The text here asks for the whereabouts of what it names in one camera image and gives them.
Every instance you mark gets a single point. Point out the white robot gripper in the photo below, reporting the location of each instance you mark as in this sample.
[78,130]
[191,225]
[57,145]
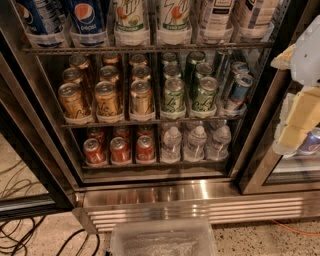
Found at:
[307,59]

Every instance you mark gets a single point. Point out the purple can right compartment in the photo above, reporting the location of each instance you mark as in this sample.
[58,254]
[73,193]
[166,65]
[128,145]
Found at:
[311,143]

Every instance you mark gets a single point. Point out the open glass fridge door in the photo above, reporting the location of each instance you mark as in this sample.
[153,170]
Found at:
[258,168]

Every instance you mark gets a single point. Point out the front right green can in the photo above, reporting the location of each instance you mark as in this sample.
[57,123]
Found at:
[205,93]

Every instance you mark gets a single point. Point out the middle row right green can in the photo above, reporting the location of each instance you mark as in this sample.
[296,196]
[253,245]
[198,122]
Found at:
[203,69]

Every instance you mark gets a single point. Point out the row green can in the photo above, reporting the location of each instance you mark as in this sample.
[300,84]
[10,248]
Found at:
[172,71]
[203,69]

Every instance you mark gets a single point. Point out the front left green can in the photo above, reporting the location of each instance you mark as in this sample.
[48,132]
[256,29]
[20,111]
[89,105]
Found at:
[173,95]

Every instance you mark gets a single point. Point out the middle row left green can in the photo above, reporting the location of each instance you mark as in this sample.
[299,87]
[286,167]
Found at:
[172,71]

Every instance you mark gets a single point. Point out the row gold can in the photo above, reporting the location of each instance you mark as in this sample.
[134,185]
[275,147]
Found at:
[141,72]
[74,75]
[109,73]

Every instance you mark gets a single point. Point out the front right red can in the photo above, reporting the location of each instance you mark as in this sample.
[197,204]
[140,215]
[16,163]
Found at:
[145,148]

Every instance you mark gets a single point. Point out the red can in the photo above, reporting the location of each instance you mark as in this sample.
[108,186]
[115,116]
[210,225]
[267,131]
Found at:
[145,148]
[119,149]
[93,151]

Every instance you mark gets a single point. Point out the front middle red can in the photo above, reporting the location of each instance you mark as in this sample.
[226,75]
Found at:
[119,149]

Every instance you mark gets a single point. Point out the front left red can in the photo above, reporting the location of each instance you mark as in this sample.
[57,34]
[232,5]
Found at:
[93,151]

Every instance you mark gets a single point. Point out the front left gold can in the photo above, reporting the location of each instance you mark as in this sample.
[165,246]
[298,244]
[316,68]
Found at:
[72,100]

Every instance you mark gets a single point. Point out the middle row left gold can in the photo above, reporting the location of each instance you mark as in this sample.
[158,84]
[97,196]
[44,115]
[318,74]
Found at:
[74,75]

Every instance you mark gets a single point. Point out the steel fridge base grille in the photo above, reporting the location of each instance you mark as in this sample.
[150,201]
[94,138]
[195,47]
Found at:
[101,210]

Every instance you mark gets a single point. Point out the right white label bottle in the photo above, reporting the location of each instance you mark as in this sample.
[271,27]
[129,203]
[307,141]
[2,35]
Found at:
[254,14]

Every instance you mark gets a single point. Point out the white label bottle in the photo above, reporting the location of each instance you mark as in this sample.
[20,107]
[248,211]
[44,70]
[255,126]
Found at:
[254,14]
[215,14]

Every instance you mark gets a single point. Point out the right water bottle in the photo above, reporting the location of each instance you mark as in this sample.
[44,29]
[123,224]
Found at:
[217,149]

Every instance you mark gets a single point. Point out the water bottle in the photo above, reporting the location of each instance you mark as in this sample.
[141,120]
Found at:
[171,145]
[194,148]
[217,149]

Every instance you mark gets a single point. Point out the left white label bottle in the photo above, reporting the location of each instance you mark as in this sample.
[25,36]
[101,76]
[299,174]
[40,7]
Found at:
[215,14]

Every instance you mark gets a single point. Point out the middle water bottle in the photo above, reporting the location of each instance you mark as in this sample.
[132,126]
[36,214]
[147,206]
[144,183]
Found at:
[194,148]

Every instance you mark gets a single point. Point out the left water bottle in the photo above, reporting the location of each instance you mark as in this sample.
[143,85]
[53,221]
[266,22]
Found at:
[171,145]

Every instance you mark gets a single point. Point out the right 7up bottle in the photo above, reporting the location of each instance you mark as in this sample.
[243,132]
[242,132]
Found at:
[173,14]

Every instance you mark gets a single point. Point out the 7up bottle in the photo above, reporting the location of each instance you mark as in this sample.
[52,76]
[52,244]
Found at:
[129,15]
[173,14]

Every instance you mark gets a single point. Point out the left 7up bottle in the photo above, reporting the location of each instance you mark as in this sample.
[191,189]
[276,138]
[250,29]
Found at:
[129,15]

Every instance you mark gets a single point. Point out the clear plastic bin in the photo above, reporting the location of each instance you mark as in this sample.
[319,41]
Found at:
[176,237]

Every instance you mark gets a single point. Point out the right pepsi bottle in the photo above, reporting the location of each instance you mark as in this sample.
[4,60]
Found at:
[87,16]

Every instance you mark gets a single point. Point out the pepsi bottle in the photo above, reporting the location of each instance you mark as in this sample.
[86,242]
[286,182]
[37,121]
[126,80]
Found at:
[40,16]
[87,16]

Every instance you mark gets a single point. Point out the left pepsi bottle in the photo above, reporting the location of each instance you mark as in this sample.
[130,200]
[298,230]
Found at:
[40,16]

